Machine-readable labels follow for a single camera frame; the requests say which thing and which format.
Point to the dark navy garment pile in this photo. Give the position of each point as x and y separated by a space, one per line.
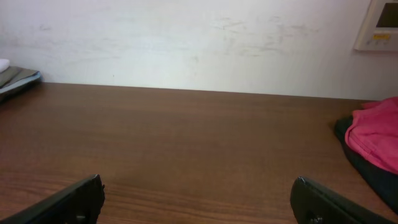
382 182

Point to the folded olive green garment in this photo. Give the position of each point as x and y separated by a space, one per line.
13 74

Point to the orange printed t-shirt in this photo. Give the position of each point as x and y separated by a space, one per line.
373 133

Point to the folded light blue garment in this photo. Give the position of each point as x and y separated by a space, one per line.
22 82

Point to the white wall control panel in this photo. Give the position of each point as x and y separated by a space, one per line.
378 32

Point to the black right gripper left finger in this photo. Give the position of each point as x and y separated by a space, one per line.
80 202

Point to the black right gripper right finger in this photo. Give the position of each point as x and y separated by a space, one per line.
313 203

